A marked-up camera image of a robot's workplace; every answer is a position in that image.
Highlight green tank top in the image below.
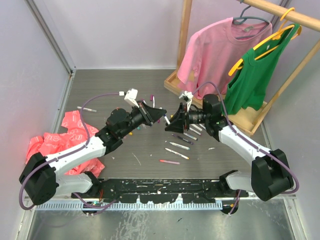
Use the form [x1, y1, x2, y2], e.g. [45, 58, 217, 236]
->
[221, 23, 300, 115]

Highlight purple marker pen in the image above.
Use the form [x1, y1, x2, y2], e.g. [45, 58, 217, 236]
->
[171, 133, 194, 145]

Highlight pink t-shirt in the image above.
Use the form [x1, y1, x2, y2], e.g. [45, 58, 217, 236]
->
[177, 17, 273, 100]

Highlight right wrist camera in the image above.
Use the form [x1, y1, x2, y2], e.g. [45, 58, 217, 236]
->
[179, 90, 194, 112]

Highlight yellow hanger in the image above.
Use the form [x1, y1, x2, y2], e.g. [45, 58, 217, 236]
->
[228, 7, 302, 76]

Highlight white silver marker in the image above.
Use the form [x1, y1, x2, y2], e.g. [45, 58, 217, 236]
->
[77, 106, 97, 113]

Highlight grey marker pen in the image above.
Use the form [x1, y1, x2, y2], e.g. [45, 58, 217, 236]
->
[193, 124, 202, 132]

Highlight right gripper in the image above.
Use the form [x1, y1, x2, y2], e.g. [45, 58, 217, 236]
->
[165, 102, 210, 134]

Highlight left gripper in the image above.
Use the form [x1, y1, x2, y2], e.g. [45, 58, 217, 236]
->
[119, 100, 166, 138]

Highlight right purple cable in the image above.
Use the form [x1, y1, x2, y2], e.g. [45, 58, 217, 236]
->
[191, 81, 300, 216]

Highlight light pink marker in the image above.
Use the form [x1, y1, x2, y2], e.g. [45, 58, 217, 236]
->
[159, 159, 181, 165]

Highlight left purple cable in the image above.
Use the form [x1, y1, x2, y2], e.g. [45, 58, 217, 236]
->
[19, 91, 126, 216]

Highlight magenta marker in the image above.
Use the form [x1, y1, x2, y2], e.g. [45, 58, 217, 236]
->
[189, 128, 202, 136]

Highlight purple cable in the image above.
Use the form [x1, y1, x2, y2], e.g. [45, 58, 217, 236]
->
[191, 81, 300, 216]
[19, 91, 126, 216]

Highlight blue cap marker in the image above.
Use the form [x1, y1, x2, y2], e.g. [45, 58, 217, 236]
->
[163, 115, 171, 125]

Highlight red crumpled plastic bag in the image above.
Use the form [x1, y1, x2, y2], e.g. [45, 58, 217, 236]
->
[26, 110, 105, 177]

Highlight cable duct rail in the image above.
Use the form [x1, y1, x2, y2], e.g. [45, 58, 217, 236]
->
[35, 200, 223, 211]

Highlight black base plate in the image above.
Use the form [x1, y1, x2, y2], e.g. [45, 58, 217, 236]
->
[79, 178, 238, 204]

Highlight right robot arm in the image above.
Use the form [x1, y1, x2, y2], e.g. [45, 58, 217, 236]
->
[165, 91, 295, 202]

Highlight purple cap white marker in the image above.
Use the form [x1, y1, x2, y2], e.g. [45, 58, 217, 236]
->
[152, 95, 155, 108]

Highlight yellow marker pen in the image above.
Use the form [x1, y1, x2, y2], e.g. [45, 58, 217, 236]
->
[164, 148, 190, 160]

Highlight wooden clothes rack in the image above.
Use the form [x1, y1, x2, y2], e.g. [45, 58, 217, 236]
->
[164, 0, 320, 135]

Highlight teal marker pen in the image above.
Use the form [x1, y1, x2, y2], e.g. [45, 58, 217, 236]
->
[169, 141, 190, 151]

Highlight grey hanger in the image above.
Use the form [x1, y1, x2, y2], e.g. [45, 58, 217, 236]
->
[232, 0, 272, 40]

